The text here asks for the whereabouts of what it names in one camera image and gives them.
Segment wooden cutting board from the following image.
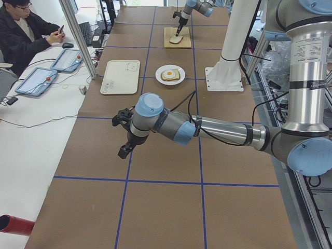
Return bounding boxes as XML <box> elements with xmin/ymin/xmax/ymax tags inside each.
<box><xmin>163</xmin><ymin>27</ymin><xmax>192</xmax><ymax>49</ymax></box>

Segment seated person black jacket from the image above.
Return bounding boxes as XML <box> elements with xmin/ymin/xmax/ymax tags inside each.
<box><xmin>1</xmin><ymin>1</ymin><xmax>65</xmax><ymax>76</ymax></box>

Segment black keyboard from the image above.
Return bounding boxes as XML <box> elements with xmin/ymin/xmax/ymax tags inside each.
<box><xmin>79</xmin><ymin>22</ymin><xmax>92</xmax><ymax>46</ymax></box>

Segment cream bear tray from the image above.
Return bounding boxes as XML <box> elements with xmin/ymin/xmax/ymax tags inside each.
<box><xmin>100</xmin><ymin>60</ymin><xmax>141</xmax><ymax>95</ymax></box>

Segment aluminium frame post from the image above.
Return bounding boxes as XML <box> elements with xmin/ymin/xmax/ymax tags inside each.
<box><xmin>59</xmin><ymin>0</ymin><xmax>97</xmax><ymax>79</ymax></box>

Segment black computer mouse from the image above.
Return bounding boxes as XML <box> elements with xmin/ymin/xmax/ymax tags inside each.
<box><xmin>62</xmin><ymin>42</ymin><xmax>74</xmax><ymax>49</ymax></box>

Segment far blue teach pendant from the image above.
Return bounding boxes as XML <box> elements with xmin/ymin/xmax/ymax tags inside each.
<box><xmin>50</xmin><ymin>49</ymin><xmax>83</xmax><ymax>73</ymax></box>

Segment blue teach pendant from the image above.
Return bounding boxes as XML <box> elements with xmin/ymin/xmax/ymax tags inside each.
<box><xmin>50</xmin><ymin>49</ymin><xmax>83</xmax><ymax>73</ymax></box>
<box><xmin>15</xmin><ymin>67</ymin><xmax>58</xmax><ymax>97</ymax></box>

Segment white round plate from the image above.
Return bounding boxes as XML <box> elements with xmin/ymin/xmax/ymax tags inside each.
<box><xmin>155</xmin><ymin>64</ymin><xmax>186</xmax><ymax>86</ymax></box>

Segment white camera stand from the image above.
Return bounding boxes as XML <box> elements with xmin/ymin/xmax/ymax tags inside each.
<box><xmin>205</xmin><ymin>0</ymin><xmax>261</xmax><ymax>92</ymax></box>

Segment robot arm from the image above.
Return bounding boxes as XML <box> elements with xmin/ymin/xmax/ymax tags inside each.
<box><xmin>173</xmin><ymin>0</ymin><xmax>215</xmax><ymax>36</ymax></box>
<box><xmin>112</xmin><ymin>1</ymin><xmax>331</xmax><ymax>176</ymax></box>

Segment red cylinder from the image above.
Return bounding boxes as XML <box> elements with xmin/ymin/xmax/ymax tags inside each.
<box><xmin>1</xmin><ymin>214</ymin><xmax>35</xmax><ymax>236</ymax></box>

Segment fried egg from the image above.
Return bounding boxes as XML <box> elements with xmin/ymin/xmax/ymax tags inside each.
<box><xmin>162</xmin><ymin>70</ymin><xmax>176</xmax><ymax>79</ymax></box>

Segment near blue teach pendant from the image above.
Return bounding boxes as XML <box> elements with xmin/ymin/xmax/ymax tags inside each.
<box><xmin>15</xmin><ymin>67</ymin><xmax>58</xmax><ymax>97</ymax></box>

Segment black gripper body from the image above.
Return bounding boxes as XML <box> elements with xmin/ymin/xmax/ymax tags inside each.
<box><xmin>124</xmin><ymin>132</ymin><xmax>147</xmax><ymax>152</ymax></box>
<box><xmin>179</xmin><ymin>17</ymin><xmax>188</xmax><ymax>27</ymax></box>

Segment bread slice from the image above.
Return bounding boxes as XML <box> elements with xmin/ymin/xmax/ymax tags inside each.
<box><xmin>161</xmin><ymin>68</ymin><xmax>181</xmax><ymax>81</ymax></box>
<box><xmin>169</xmin><ymin>35</ymin><xmax>183</xmax><ymax>44</ymax></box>

